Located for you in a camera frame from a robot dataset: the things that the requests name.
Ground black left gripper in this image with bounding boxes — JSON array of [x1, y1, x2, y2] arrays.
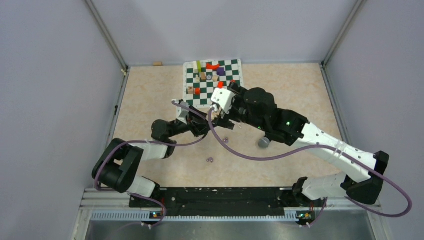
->
[[167, 105, 218, 138]]

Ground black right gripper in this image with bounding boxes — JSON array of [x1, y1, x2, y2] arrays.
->
[[213, 81, 268, 132]]

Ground cream earbud charging case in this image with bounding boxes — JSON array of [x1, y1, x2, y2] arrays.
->
[[211, 112, 221, 121]]

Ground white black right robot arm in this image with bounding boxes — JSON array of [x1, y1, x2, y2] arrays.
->
[[212, 82, 389, 206]]

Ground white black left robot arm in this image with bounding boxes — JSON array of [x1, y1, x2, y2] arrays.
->
[[92, 119, 235, 207]]

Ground red cylinder block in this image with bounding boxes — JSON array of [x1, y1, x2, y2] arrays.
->
[[217, 81, 224, 89]]

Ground black microphone grey head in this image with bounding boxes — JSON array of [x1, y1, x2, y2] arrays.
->
[[257, 136, 271, 149]]

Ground purple block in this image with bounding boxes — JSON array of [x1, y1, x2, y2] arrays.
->
[[216, 67, 226, 76]]

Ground green white chessboard mat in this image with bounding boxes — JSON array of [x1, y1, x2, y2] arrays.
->
[[182, 59, 245, 108]]

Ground red arch block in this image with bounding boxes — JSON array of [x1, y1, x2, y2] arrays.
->
[[205, 62, 220, 71]]

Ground yellow-green block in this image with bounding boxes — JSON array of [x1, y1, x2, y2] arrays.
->
[[193, 60, 202, 73]]

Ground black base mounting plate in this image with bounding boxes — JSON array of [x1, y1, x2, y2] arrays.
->
[[129, 187, 324, 217]]

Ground wooden cork piece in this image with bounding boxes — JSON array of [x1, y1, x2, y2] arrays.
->
[[152, 61, 163, 67]]

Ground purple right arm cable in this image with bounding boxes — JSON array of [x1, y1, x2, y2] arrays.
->
[[207, 107, 414, 229]]

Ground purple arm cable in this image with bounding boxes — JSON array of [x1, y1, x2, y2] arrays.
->
[[93, 100, 213, 229], [207, 107, 414, 229]]

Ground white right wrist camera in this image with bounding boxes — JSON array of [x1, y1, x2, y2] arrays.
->
[[210, 88, 236, 114]]

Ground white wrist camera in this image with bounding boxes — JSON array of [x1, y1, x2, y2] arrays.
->
[[210, 88, 236, 114], [176, 101, 190, 124]]

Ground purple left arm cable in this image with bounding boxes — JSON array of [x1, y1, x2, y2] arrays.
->
[[93, 100, 213, 229]]

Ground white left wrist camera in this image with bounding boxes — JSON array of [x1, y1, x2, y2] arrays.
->
[[176, 101, 190, 124]]

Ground aluminium frame rail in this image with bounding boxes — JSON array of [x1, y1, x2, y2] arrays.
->
[[71, 187, 395, 240]]

